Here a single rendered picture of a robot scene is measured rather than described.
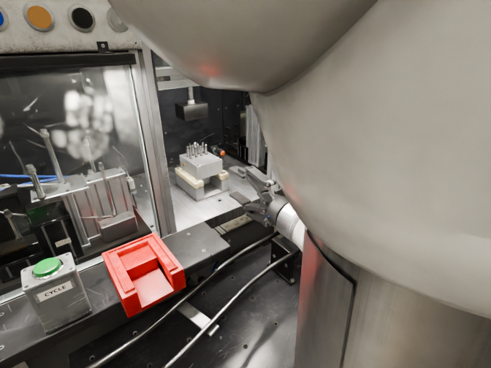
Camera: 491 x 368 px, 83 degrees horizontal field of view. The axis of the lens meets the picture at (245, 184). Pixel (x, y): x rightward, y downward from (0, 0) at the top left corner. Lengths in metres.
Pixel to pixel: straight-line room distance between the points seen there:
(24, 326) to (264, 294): 0.59
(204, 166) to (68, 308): 0.52
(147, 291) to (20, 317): 0.24
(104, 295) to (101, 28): 0.52
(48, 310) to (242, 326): 0.47
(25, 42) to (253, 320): 0.80
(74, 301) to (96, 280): 0.11
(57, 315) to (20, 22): 0.50
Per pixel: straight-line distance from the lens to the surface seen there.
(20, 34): 0.60
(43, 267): 0.62
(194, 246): 0.75
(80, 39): 0.61
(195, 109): 0.91
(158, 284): 0.67
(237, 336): 0.85
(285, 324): 0.88
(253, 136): 1.10
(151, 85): 0.65
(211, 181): 1.02
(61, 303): 0.64
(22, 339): 0.70
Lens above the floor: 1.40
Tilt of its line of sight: 28 degrees down
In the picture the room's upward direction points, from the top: straight up
